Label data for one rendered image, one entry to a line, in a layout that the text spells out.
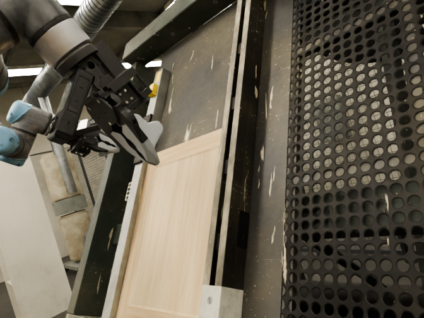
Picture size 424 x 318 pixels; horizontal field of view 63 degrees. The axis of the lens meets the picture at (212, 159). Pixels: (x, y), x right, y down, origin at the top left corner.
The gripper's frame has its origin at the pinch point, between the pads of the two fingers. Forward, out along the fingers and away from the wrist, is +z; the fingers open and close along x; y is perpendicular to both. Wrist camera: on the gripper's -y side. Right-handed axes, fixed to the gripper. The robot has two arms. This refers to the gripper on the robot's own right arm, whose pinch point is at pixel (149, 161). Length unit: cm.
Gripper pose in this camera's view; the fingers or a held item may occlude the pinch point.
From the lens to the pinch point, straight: 59.5
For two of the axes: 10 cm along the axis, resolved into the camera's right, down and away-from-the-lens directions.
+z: 6.0, 7.4, 3.0
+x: -6.1, 1.8, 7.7
